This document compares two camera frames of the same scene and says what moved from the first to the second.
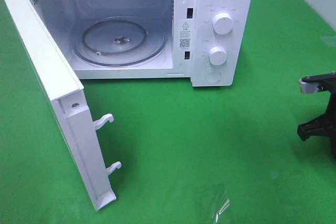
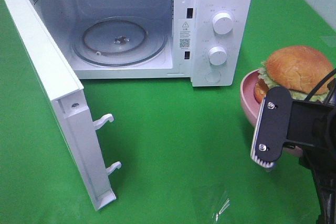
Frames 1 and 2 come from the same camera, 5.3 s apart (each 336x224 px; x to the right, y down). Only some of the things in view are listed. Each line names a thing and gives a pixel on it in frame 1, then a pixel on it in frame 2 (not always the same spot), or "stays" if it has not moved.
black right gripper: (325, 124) → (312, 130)
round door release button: (212, 77) stays
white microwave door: (66, 96) stays
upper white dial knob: (223, 23) stays
